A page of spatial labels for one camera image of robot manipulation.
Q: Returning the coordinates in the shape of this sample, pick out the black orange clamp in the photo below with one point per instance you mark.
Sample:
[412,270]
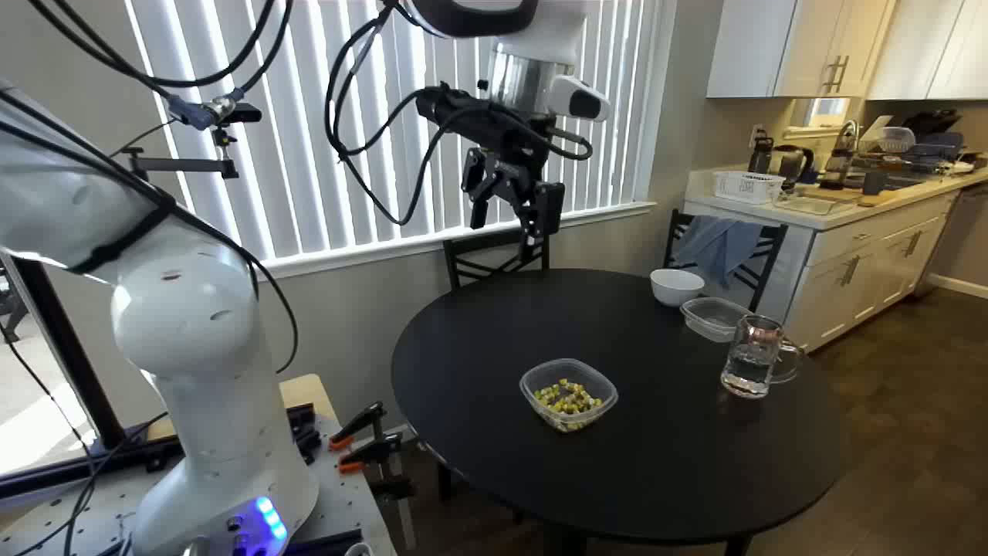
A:
[370,419]
[372,451]

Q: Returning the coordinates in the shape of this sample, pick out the white vertical window blinds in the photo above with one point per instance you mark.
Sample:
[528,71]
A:
[343,156]

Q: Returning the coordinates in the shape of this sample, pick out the clear glass measuring jug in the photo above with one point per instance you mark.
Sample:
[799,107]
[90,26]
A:
[762,357]

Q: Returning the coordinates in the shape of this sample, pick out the clear plastic sweets container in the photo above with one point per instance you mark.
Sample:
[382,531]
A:
[579,373]

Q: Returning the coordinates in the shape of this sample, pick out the white ceramic bowl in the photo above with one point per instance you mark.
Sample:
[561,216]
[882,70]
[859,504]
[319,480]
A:
[675,285]

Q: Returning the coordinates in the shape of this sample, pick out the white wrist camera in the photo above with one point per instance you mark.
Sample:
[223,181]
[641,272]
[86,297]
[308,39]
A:
[579,98]

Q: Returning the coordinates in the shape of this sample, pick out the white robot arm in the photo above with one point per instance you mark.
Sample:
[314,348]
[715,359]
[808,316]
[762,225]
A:
[185,297]

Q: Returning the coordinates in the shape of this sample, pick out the blue cloth on chair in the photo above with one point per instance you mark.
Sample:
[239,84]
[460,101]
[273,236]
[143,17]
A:
[717,245]

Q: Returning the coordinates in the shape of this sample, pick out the black camera on stand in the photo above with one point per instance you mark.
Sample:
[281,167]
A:
[216,115]

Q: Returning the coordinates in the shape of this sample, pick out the white upper kitchen cabinets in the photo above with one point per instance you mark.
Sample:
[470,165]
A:
[853,52]

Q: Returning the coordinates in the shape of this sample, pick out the white kitchen counter cabinet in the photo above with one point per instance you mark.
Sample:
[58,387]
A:
[844,255]

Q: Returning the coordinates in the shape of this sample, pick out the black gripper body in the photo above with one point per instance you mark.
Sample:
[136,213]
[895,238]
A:
[514,183]

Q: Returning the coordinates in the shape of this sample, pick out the round black table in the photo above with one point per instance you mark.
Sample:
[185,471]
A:
[675,460]

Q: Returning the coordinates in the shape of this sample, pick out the empty clear plastic container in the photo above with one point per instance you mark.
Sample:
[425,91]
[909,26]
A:
[713,316]

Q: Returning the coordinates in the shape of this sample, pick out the black chair with blue cloth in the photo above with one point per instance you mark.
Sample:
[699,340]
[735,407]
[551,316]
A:
[756,272]

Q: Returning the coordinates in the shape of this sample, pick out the black chair behind table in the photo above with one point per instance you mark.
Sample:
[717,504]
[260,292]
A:
[479,258]

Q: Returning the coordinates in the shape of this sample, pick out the yellow green sweets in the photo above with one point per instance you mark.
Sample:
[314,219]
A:
[565,400]

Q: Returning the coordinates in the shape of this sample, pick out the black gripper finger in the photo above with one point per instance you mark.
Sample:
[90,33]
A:
[533,231]
[479,204]

